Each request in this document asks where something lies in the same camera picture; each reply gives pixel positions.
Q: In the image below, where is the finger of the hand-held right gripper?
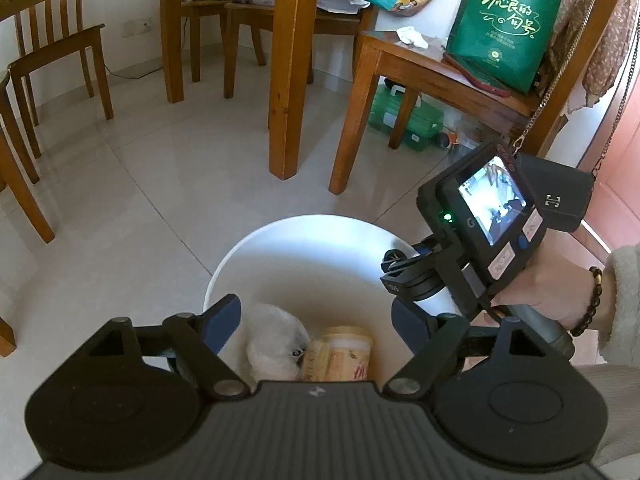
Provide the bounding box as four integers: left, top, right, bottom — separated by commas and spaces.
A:
379, 240, 443, 306

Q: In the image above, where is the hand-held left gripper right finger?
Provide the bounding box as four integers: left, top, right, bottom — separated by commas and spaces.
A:
382, 296, 543, 401

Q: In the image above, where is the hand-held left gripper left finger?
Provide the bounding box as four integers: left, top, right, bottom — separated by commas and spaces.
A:
90, 294, 251, 401

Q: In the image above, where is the clear plastic bag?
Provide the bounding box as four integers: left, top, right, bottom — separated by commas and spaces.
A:
245, 302, 311, 383

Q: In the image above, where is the yellow paper drink cup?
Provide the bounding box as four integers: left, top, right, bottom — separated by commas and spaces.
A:
300, 326, 375, 382

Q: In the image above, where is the white plastic waste bin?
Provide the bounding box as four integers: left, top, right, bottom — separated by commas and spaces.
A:
202, 215, 456, 391

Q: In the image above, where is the person's right forearm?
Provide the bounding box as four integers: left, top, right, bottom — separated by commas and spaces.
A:
597, 244, 640, 368

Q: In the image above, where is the person's right hand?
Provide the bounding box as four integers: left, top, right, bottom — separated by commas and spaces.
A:
489, 246, 608, 333

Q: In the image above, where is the green plastic crate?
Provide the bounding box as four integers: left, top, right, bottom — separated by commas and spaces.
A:
367, 85, 446, 153

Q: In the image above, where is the reddish wooden door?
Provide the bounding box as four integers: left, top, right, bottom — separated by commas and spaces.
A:
582, 75, 640, 261

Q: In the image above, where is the flat red case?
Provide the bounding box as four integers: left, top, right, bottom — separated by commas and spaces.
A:
442, 52, 512, 99

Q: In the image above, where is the green paper shopping bag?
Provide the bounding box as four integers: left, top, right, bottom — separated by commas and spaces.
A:
445, 0, 568, 94

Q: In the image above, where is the crumpled white tissue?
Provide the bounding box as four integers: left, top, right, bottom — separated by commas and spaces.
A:
395, 26, 430, 50

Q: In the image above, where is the person's white quilted clothing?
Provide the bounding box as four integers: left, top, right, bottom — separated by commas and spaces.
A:
575, 362, 640, 471

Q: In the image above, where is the wooden dining table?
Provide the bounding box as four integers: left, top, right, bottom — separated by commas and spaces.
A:
0, 0, 321, 181

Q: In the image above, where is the brown patterned scarf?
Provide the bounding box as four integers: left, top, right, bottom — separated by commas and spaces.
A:
542, 0, 640, 111

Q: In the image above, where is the brown bead bracelet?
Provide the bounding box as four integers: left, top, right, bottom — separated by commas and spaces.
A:
570, 266, 604, 338

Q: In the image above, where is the metal chain strap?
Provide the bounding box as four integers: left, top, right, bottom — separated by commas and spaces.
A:
510, 0, 640, 177

